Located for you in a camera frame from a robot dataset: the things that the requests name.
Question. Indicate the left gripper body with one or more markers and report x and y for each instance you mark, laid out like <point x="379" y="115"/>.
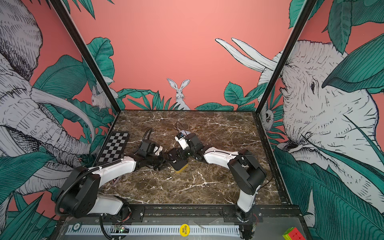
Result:
<point x="156" y="160"/>

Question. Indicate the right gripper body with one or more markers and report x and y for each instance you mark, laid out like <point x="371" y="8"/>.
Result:
<point x="193" y="153"/>

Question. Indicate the yellow alarm clock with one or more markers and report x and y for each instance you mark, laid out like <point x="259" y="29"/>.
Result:
<point x="178" y="159"/>

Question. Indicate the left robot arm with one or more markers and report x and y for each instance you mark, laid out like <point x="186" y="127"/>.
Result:
<point x="79" y="196"/>

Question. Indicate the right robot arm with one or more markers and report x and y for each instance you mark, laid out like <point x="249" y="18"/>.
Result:
<point x="247" y="172"/>

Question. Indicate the checkerboard calibration card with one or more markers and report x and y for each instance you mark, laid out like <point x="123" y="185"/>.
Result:
<point x="114" y="148"/>

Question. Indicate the yellow big blind chip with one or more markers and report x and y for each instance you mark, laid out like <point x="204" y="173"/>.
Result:
<point x="185" y="230"/>

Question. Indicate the small circuit board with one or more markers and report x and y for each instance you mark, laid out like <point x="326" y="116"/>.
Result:
<point x="121" y="230"/>

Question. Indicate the colourful puzzle cube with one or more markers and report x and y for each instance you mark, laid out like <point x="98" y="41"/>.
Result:
<point x="293" y="234"/>

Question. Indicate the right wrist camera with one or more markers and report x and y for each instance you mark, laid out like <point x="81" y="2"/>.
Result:
<point x="185" y="139"/>

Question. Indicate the white slotted cable duct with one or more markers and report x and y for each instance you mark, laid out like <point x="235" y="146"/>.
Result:
<point x="142" y="230"/>

